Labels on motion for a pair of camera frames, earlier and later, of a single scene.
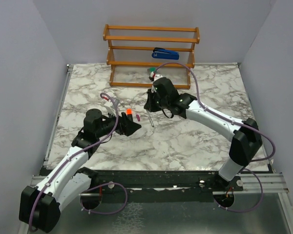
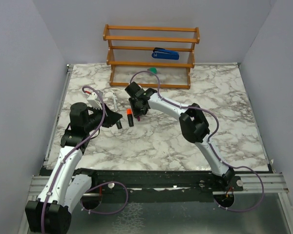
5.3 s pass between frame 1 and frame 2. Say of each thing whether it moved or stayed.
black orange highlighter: stayed
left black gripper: moved
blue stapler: stayed
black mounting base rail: stayed
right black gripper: moved
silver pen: moved
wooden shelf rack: stayed
